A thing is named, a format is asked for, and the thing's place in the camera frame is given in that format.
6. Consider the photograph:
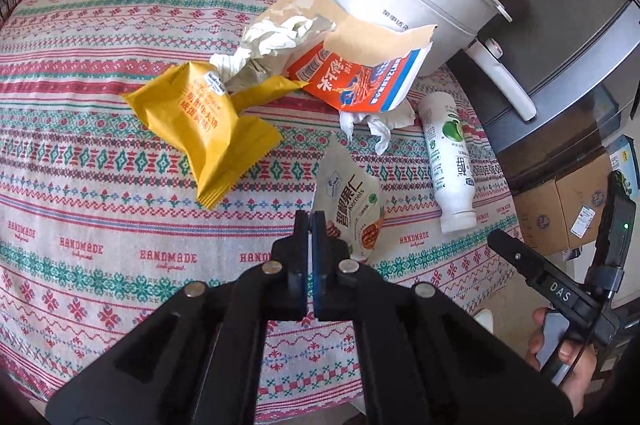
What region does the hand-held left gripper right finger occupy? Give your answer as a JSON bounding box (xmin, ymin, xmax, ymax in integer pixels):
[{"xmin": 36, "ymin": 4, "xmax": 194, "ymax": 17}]
[{"xmin": 310, "ymin": 211, "xmax": 576, "ymax": 425}]

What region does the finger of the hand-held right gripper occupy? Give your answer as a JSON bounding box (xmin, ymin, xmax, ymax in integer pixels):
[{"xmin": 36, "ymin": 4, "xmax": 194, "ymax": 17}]
[{"xmin": 487, "ymin": 229, "xmax": 551, "ymax": 287}]

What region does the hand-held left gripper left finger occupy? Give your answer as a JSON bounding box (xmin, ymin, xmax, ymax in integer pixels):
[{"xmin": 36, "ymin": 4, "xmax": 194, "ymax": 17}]
[{"xmin": 45, "ymin": 209, "xmax": 313, "ymax": 425}]

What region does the white square waste bin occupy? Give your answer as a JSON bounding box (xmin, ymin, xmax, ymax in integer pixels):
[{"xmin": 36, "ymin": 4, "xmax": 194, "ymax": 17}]
[{"xmin": 472, "ymin": 309, "xmax": 495, "ymax": 333}]

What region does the white nut snack packet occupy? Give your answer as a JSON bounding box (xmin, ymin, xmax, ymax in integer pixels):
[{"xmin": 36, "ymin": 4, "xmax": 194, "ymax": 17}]
[{"xmin": 311, "ymin": 140, "xmax": 386, "ymax": 263}]

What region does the person's right hand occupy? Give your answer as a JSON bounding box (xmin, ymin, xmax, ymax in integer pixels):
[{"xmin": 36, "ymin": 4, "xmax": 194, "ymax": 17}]
[{"xmin": 525, "ymin": 308, "xmax": 599, "ymax": 416}]

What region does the plain cardboard box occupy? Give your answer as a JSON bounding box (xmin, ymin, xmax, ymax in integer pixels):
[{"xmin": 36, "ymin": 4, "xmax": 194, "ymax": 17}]
[{"xmin": 512, "ymin": 180, "xmax": 568, "ymax": 256}]

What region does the cardboard box with label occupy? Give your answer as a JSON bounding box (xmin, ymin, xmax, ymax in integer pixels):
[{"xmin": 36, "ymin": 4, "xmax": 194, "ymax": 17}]
[{"xmin": 555, "ymin": 152, "xmax": 621, "ymax": 251}]

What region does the white bottle green label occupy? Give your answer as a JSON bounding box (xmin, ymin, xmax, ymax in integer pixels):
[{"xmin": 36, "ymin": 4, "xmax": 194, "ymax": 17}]
[{"xmin": 417, "ymin": 92, "xmax": 478, "ymax": 235}]

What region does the blue printed box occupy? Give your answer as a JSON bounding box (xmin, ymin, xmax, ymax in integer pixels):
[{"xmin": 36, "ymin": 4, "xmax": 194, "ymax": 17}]
[{"xmin": 607, "ymin": 135, "xmax": 640, "ymax": 201}]

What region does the crumpled white tissue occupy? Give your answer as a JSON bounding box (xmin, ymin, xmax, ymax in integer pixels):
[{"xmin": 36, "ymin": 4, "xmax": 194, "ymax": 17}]
[
  {"xmin": 210, "ymin": 14, "xmax": 326, "ymax": 92},
  {"xmin": 340, "ymin": 100, "xmax": 416, "ymax": 156}
]

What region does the yellow snack packet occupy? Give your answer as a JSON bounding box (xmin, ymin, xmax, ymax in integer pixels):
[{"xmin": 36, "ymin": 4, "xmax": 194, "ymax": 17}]
[{"xmin": 121, "ymin": 61, "xmax": 308, "ymax": 210}]

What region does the torn brown paper bag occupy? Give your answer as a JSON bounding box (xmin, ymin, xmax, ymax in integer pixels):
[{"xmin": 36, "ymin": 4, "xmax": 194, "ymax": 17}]
[{"xmin": 250, "ymin": 0, "xmax": 438, "ymax": 113}]

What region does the patterned striped tablecloth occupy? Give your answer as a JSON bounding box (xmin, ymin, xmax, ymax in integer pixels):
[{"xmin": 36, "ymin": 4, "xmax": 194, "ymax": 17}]
[{"xmin": 0, "ymin": 0, "xmax": 521, "ymax": 406}]

